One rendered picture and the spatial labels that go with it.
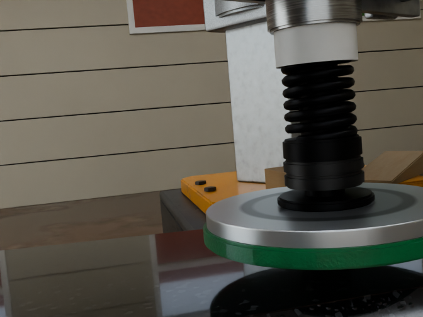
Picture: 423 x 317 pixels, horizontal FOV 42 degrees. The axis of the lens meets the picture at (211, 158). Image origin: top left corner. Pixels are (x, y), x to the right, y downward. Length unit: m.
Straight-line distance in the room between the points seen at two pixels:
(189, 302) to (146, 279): 0.08
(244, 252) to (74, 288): 0.17
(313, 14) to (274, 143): 0.83
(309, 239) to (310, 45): 0.16
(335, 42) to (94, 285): 0.29
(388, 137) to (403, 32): 1.38
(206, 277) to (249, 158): 0.84
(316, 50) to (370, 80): 7.00
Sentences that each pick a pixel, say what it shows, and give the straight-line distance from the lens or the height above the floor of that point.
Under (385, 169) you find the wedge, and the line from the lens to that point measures 1.25.
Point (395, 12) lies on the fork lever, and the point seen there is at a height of 1.06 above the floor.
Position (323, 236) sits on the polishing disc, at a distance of 0.39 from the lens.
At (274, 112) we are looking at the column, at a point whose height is 0.95.
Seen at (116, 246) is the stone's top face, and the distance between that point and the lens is 0.64.
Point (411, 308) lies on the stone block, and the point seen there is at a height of 0.81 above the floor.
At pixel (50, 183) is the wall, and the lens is 6.61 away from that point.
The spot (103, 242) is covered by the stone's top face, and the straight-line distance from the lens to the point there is 0.67.
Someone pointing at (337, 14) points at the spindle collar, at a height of 1.04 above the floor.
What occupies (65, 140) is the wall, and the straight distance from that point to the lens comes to 6.56.
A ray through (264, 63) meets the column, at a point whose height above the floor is 1.06.
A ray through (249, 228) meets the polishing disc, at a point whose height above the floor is 0.88.
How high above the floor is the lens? 0.97
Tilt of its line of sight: 6 degrees down
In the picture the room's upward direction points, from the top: 5 degrees counter-clockwise
